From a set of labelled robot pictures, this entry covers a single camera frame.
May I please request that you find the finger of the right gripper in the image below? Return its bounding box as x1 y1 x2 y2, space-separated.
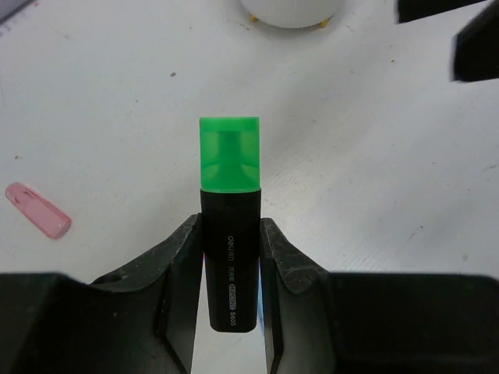
396 0 498 83

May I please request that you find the white round divided container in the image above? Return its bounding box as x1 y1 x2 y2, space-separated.
240 0 345 29

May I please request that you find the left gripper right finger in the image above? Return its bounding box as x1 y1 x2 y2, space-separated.
260 218 498 373

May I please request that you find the green-capped black highlighter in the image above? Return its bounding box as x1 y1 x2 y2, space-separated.
200 117 261 333

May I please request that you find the pink highlighter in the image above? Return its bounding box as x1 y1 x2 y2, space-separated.
5 182 72 239

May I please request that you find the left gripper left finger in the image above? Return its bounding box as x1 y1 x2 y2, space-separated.
1 214 203 373

